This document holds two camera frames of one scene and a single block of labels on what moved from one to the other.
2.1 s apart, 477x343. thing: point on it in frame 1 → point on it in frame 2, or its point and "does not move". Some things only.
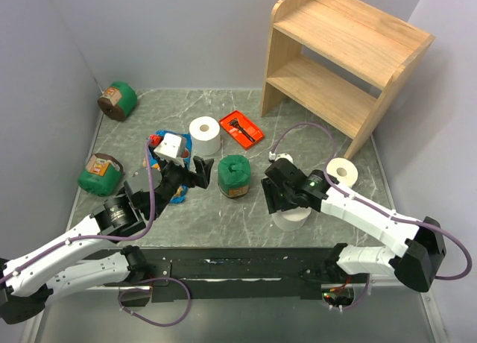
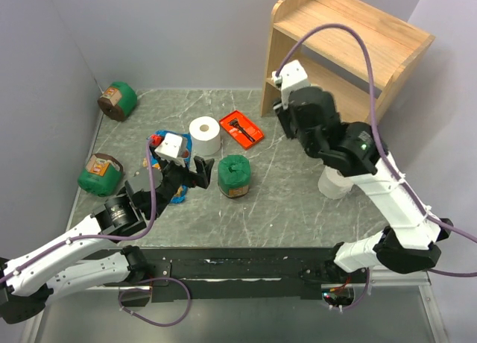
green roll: (234, 175) does not move
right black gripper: (270, 189) → (283, 116)
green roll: (100, 175) does not move
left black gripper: (202, 175) does not move
